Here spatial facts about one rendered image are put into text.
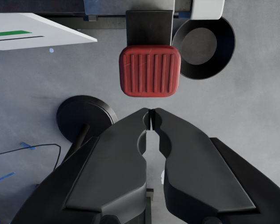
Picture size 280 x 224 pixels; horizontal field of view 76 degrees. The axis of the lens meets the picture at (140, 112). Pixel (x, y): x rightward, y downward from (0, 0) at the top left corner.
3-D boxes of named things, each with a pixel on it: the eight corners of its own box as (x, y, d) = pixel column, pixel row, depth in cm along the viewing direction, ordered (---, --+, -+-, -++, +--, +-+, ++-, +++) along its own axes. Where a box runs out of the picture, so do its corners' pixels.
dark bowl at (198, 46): (236, 13, 83) (243, 12, 77) (222, 76, 97) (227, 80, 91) (171, 13, 84) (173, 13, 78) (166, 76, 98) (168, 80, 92)
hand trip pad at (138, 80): (173, 38, 26) (183, 46, 19) (170, 79, 28) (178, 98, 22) (124, 38, 26) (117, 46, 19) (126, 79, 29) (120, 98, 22)
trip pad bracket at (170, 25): (161, 11, 38) (175, 7, 21) (159, 58, 43) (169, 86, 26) (133, 11, 39) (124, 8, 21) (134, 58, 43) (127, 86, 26)
